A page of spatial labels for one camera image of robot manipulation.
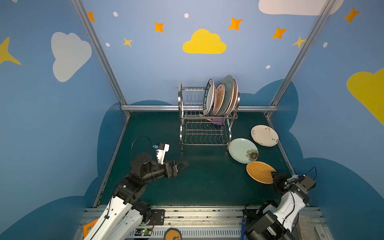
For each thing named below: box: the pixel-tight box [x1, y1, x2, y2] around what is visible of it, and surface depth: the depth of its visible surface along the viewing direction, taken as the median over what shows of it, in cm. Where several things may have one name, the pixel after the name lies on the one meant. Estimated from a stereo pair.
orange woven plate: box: [246, 161, 277, 184], surface depth 92 cm
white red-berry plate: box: [251, 124, 279, 147], surface depth 110 cm
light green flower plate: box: [228, 138, 259, 164], surface depth 101 cm
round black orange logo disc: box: [164, 227, 183, 240], surface depth 72 cm
